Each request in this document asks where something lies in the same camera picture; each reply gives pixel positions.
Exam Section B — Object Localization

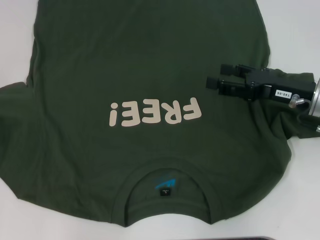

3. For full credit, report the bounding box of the dark grey robot base edge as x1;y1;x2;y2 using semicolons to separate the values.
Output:
229;235;276;240

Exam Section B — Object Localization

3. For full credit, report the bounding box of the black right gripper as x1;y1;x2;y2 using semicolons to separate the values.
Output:
205;63;316;102

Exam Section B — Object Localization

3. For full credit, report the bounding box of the dark green printed t-shirt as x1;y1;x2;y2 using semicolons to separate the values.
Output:
0;0;315;222

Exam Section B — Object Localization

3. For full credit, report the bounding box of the right arm cable with connector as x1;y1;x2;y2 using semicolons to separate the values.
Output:
288;93;320;134

